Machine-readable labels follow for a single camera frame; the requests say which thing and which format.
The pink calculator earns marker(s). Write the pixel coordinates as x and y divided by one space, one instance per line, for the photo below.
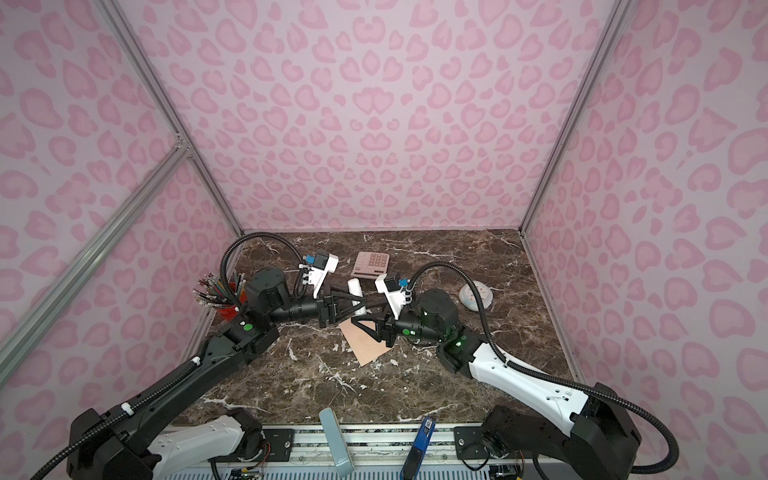
370 265

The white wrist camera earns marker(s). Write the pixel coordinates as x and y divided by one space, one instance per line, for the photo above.
396 290
315 269

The coloured pencils bundle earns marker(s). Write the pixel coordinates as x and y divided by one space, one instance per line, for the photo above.
210 291

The white glue stick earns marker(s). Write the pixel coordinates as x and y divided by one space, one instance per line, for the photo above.
354 288

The beige envelope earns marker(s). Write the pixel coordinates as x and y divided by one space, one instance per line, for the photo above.
364 348

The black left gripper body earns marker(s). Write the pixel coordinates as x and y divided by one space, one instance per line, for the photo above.
318 310

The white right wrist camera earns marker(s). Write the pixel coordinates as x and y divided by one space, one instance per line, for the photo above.
396 290

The white round clock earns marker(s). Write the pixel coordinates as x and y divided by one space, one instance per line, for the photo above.
469 299

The light blue stapler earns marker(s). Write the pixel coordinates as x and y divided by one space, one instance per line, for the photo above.
336 443

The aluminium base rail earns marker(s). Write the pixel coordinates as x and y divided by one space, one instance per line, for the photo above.
367 451

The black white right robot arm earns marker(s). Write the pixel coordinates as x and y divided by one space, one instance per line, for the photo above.
590 428

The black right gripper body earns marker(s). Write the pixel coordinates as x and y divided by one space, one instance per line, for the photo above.
408 328

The red pencil cup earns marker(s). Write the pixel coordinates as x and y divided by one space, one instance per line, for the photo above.
229 312

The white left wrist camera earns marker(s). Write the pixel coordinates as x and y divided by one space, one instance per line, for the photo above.
315 269

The blue utility knife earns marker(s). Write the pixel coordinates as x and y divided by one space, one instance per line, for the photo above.
417 452

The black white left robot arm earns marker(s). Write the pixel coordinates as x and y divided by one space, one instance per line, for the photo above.
122 443

